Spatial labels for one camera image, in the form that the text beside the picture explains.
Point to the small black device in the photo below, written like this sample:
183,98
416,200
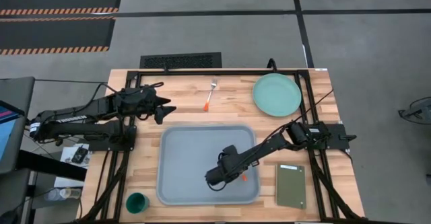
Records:
80,154

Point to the small white label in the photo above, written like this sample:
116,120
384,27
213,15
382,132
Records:
321,69

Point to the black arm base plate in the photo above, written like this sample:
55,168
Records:
111,145
336,140

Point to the black aluminium table frame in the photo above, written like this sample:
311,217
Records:
219,73

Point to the dark green plastic cup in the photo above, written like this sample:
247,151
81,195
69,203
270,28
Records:
137,203

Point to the pale green plate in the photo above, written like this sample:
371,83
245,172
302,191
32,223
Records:
276,95

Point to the white paper sheet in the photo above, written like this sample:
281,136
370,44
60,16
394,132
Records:
67,180

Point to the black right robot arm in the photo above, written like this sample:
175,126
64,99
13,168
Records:
266,146

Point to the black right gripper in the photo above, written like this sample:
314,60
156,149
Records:
220,170

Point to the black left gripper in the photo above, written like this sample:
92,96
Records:
136,101

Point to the laptop with colourful screen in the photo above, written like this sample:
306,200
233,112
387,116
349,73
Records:
7,130

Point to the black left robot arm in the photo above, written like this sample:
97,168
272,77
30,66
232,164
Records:
67,124

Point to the black stand on floor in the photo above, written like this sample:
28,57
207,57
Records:
415,111

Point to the black floor vent grate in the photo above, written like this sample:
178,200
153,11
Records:
180,60

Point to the clear plastic bottle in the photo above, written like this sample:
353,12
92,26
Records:
64,193

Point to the olive green notebook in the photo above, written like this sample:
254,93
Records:
291,187

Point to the grey plastic tray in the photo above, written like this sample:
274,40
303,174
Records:
188,163

